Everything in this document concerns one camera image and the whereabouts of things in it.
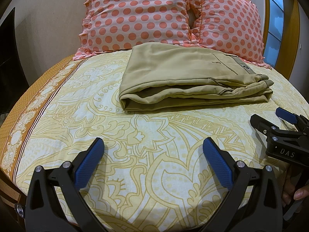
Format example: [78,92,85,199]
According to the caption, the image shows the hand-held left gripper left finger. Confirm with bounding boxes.
[25,137,107,232]

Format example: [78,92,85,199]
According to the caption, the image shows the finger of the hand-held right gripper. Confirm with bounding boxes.
[276,107,309,136]
[250,114,298,141]

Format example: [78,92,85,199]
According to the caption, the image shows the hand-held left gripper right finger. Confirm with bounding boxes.
[202,137,283,232]

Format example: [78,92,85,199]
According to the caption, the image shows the khaki pants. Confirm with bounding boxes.
[119,42,274,114]

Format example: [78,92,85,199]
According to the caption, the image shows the dark bedside furniture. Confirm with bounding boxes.
[0,7,29,113]

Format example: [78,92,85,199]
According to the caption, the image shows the person's right hand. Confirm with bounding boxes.
[282,161,309,209]

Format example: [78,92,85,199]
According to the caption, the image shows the wooden headboard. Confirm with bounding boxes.
[230,0,301,80]

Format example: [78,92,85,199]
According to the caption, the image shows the wooden bed frame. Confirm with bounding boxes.
[0,171,28,223]

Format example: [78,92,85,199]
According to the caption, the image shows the blue glass window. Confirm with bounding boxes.
[267,0,285,68]

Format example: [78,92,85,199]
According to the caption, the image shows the yellow patterned bed sheet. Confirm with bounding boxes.
[0,49,309,232]

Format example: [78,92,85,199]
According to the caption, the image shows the pink polka dot pillow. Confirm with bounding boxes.
[187,0,272,69]
[74,0,201,61]

